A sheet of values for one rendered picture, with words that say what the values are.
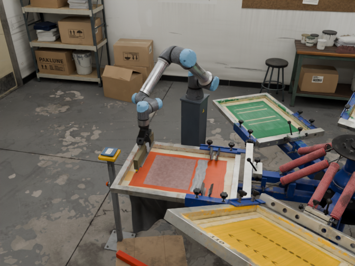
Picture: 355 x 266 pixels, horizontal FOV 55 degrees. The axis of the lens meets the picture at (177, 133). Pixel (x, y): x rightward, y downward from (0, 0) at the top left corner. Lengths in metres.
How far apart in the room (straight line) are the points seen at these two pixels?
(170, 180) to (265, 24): 3.95
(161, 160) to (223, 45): 3.70
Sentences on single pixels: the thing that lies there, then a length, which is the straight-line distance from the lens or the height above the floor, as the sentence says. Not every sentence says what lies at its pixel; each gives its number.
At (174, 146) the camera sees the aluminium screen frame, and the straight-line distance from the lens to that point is 2.57.
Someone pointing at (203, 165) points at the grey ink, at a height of 0.96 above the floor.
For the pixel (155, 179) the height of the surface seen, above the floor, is 0.96.
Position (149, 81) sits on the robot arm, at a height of 1.51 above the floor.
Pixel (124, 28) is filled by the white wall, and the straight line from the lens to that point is 6.22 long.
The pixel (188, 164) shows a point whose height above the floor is 0.95.
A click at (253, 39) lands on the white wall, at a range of 5.86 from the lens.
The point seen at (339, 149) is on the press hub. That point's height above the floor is 1.31.
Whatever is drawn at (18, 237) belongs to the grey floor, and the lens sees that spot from 3.54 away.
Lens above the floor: 2.41
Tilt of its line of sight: 31 degrees down
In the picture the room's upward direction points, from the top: straight up
